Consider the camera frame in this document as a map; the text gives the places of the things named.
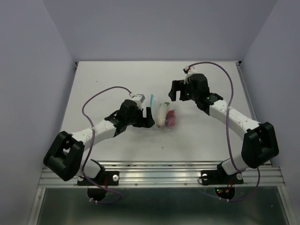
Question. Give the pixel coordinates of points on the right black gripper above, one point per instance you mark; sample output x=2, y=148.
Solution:
x=178, y=85

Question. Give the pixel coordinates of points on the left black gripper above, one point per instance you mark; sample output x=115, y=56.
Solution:
x=144, y=122

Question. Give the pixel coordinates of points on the white radish with leaves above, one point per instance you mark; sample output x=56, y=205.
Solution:
x=162, y=113

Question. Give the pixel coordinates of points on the clear zip top bag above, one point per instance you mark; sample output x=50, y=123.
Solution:
x=154, y=105

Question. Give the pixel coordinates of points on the purple onion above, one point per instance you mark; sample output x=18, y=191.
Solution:
x=170, y=120

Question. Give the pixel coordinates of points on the red chili pepper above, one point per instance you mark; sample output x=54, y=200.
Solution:
x=170, y=114

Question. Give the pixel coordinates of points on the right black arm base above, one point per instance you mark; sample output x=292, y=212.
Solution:
x=224, y=183

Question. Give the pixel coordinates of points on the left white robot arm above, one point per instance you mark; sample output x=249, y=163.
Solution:
x=65, y=155

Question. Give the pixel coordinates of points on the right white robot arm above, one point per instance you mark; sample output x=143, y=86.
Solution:
x=259, y=139

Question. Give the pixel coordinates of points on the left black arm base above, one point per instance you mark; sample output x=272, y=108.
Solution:
x=98, y=180

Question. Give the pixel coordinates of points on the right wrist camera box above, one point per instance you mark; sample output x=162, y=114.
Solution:
x=189, y=71

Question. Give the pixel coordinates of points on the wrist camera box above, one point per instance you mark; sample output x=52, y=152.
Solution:
x=138, y=98
x=189, y=71

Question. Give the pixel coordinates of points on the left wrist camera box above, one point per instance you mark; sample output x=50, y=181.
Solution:
x=138, y=98

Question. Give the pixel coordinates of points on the aluminium mounting rail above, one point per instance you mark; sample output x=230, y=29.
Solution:
x=183, y=174

